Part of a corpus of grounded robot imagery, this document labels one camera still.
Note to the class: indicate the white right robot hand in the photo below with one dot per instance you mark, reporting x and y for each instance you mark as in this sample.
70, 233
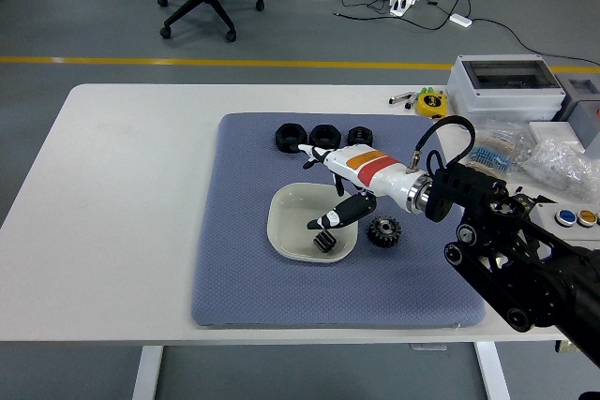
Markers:
370, 168

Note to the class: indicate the large black gear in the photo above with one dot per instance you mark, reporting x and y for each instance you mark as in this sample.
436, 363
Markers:
375, 237

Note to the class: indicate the small black gear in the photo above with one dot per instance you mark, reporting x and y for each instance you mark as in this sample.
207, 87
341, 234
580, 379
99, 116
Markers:
323, 243

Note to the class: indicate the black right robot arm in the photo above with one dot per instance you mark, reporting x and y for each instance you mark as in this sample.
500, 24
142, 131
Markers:
515, 255

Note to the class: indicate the small black hex nut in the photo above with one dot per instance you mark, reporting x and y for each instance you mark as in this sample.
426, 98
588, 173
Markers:
352, 137

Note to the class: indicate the large black hex nut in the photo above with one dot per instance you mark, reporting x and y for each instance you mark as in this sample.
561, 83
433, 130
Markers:
281, 142
316, 137

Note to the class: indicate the flat white box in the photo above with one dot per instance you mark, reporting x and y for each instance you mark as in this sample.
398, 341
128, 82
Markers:
555, 133

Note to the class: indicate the yellow tape measure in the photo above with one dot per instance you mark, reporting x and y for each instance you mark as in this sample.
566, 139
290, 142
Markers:
431, 105

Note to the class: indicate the green connector plugs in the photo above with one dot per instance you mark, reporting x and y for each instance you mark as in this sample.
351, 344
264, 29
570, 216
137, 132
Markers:
425, 91

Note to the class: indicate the white square plate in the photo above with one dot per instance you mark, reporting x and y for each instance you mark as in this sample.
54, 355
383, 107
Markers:
290, 222

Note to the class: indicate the blue-grey padded mat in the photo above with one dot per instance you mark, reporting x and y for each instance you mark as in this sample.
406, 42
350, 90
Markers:
290, 297

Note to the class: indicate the white power strip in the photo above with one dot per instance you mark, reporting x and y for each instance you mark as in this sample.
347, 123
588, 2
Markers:
403, 3

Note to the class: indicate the small white adapter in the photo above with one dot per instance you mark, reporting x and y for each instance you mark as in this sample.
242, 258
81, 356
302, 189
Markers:
460, 19

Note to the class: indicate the white control panel black base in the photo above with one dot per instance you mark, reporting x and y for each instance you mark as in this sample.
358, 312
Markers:
546, 219

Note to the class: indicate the bag of clear parts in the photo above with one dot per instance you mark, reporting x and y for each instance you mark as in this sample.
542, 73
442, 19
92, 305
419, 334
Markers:
562, 166

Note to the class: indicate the grey device with red button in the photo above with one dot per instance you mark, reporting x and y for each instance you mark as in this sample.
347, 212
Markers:
583, 109

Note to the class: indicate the white table leg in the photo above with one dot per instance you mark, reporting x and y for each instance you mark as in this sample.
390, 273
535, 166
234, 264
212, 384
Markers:
492, 372
147, 372

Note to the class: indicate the pale yellow patterned object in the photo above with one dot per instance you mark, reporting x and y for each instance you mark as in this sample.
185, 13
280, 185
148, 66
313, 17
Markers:
565, 346

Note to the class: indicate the grey electrical enclosure box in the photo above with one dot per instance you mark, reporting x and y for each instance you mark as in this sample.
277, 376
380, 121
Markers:
506, 105

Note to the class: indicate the grey under-table bracket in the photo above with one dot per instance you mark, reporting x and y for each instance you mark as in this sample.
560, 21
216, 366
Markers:
429, 347

